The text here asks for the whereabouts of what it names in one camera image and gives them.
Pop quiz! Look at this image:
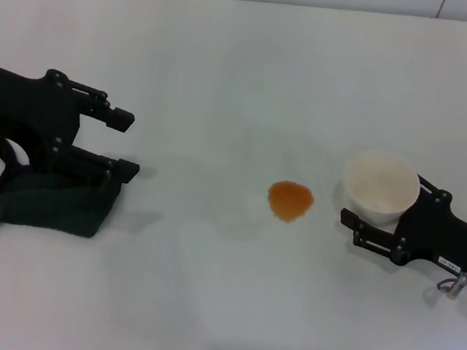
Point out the right arm cable with plug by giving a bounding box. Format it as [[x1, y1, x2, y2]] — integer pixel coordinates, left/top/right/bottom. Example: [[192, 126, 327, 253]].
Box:
[[433, 268, 467, 303]]

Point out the white paper cup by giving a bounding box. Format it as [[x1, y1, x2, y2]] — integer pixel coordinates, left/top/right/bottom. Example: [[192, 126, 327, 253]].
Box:
[[337, 145, 426, 232]]

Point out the orange liquid stain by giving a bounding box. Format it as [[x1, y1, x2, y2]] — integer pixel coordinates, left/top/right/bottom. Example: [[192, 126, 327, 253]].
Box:
[[263, 178, 317, 228]]

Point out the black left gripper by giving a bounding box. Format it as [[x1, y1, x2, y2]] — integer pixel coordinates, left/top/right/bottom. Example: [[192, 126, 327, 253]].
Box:
[[0, 60, 153, 191]]

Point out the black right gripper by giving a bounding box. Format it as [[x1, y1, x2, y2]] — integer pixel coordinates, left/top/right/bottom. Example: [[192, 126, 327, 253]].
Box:
[[330, 164, 467, 298]]

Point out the dark rag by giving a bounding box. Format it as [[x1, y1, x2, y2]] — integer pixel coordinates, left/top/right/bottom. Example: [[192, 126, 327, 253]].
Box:
[[0, 136, 128, 251]]

